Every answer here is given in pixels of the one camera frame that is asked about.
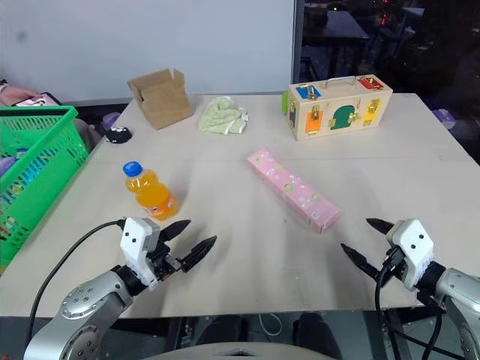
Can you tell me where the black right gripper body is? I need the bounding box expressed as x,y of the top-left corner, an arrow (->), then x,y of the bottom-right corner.
376,245 -> 409,285

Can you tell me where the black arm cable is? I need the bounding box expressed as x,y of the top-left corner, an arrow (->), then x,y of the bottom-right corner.
26,220 -> 127,341
374,247 -> 462,360

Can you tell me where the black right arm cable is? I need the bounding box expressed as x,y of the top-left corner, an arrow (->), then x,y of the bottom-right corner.
374,247 -> 462,360

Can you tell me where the long pink printed box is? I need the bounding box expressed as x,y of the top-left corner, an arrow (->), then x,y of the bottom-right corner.
246,148 -> 341,235

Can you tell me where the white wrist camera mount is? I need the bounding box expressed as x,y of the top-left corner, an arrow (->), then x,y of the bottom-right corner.
119,217 -> 162,292
385,218 -> 435,291

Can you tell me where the pink smartphone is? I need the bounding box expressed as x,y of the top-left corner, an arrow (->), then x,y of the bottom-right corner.
13,92 -> 62,107

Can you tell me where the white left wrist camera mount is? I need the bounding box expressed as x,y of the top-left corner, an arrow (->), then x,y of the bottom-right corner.
119,217 -> 162,292

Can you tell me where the small black round object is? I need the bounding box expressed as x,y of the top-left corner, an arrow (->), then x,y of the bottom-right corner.
104,126 -> 134,144

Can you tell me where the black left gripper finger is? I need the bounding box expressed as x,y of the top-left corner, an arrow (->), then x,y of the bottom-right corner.
157,219 -> 192,245
178,235 -> 218,273

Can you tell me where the light green crumpled cloth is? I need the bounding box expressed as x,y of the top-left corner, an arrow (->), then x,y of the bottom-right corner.
197,96 -> 251,136

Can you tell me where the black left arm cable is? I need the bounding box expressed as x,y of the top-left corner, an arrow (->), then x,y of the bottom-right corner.
26,220 -> 127,341

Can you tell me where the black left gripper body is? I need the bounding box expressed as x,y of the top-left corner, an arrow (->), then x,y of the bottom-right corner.
147,240 -> 184,284

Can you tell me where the white cable under table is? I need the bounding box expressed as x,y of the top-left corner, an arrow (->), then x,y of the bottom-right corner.
258,313 -> 283,337

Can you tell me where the green plastic basket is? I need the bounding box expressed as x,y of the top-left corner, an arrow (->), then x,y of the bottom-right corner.
0,105 -> 90,268

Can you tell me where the silver robot torso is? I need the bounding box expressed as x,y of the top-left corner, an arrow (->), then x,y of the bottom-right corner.
148,341 -> 341,360

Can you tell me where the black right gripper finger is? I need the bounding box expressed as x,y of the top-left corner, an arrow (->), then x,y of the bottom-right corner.
366,217 -> 396,238
340,243 -> 383,281

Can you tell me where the bystander hand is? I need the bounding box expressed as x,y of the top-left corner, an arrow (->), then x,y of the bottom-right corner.
0,82 -> 41,106

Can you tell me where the open brown cardboard box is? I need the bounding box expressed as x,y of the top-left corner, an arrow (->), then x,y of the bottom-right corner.
127,67 -> 194,131

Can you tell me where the orange juice bottle blue cap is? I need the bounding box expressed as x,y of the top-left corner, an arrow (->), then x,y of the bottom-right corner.
122,160 -> 179,222

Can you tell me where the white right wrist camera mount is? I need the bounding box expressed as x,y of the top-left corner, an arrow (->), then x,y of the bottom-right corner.
385,218 -> 435,291

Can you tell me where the wooden lock box with latches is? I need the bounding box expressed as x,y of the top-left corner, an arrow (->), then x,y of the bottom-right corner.
281,75 -> 394,142

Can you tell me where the dark table in background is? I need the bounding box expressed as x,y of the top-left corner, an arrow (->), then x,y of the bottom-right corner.
302,9 -> 371,76

